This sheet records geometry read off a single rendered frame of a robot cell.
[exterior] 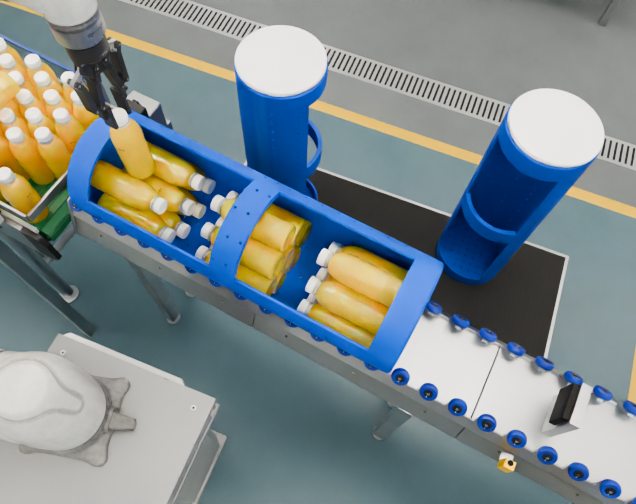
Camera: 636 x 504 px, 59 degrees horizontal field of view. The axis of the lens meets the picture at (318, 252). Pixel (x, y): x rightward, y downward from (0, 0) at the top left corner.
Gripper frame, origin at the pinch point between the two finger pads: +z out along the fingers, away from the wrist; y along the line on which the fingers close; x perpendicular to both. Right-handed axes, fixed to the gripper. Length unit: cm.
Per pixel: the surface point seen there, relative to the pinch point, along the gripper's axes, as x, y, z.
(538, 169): -89, 60, 35
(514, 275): -110, 75, 120
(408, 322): -75, -7, 13
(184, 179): -10.8, 2.9, 23.2
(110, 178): 3.4, -6.8, 20.8
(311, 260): -46, 5, 38
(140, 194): -5.3, -6.7, 21.1
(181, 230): -13.8, -5.9, 33.2
